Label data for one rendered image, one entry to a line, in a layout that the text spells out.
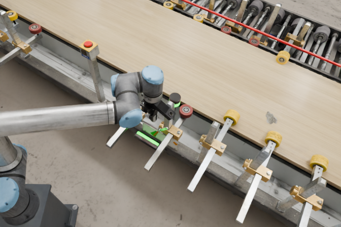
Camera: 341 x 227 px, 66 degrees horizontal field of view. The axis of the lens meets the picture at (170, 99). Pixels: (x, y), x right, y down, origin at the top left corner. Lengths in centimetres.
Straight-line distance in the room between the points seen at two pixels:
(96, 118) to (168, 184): 142
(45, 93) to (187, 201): 172
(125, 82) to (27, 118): 37
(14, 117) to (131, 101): 39
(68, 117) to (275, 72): 140
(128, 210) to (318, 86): 165
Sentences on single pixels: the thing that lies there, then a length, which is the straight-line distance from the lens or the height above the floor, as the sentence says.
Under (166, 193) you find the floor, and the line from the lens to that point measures 228.
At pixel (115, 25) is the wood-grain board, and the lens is 207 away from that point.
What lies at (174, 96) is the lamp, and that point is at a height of 111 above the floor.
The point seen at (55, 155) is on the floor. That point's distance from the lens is 252.
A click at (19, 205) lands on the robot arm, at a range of 159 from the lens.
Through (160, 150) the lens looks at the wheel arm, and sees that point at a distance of 146.
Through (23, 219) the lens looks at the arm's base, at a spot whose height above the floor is 64.
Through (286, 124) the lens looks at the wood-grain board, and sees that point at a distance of 169.
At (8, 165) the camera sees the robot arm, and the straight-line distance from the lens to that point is 156.
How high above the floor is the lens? 219
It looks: 54 degrees down
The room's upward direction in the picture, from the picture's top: 7 degrees clockwise
